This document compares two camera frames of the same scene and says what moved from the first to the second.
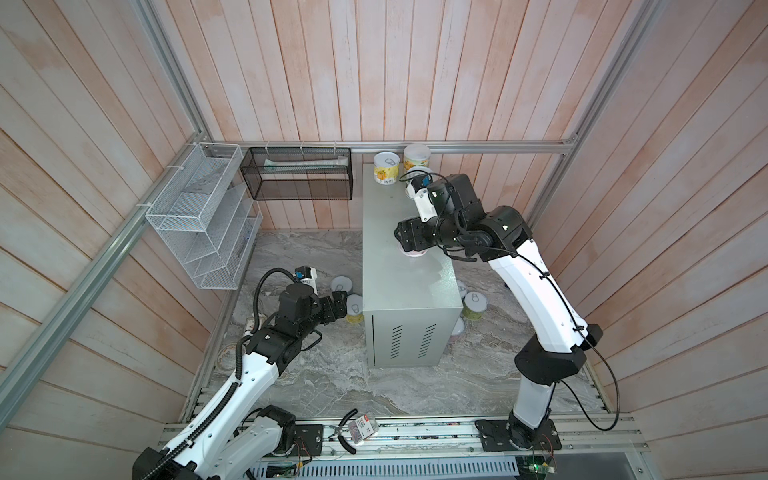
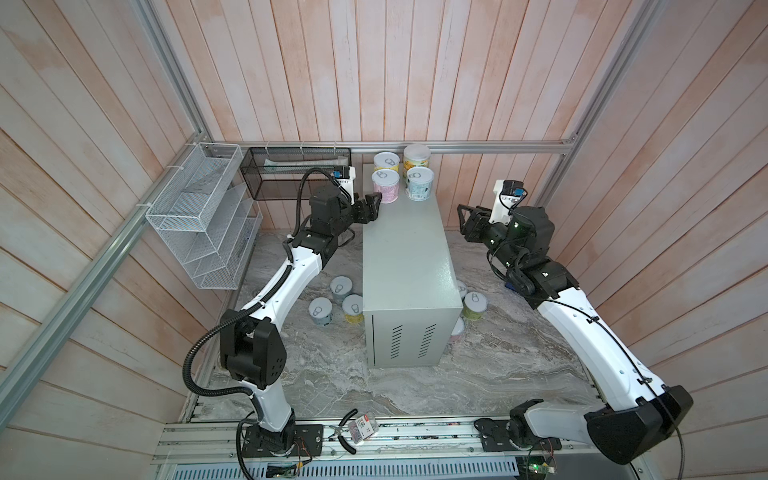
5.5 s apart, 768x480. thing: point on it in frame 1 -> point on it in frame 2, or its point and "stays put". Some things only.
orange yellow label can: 416,155 stays put
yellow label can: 355,307 stays put
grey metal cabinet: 411,305 stays put
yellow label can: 386,167 stays put
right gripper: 410,232 -> 478,223
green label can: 475,304 stays put
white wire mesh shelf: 206,214 stays put
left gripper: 331,315 -> 371,212
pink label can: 412,253 -> 386,181
